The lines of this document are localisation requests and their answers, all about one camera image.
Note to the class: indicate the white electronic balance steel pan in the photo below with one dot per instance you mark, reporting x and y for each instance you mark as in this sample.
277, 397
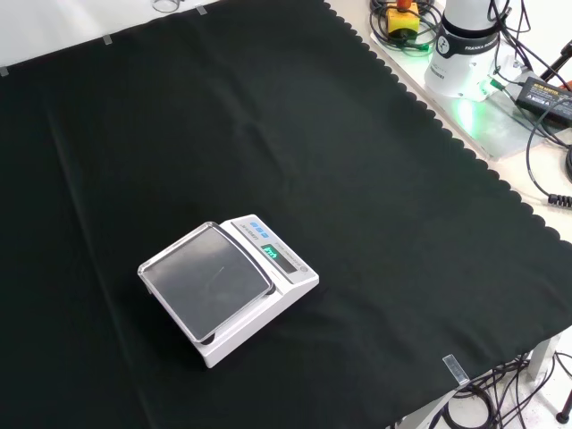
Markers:
250, 304

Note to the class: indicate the black bench cloth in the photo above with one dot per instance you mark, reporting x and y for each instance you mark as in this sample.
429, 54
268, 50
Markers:
339, 187

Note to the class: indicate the yellow stop button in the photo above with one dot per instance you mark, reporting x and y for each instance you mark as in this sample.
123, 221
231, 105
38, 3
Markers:
402, 20

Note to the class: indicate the black power adapter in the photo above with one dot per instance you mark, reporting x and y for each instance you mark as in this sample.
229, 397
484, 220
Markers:
545, 96

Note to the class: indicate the grey table leg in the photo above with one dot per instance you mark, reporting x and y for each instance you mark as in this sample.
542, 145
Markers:
543, 357

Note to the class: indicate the black tripod leg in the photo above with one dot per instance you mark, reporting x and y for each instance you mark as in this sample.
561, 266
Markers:
554, 67

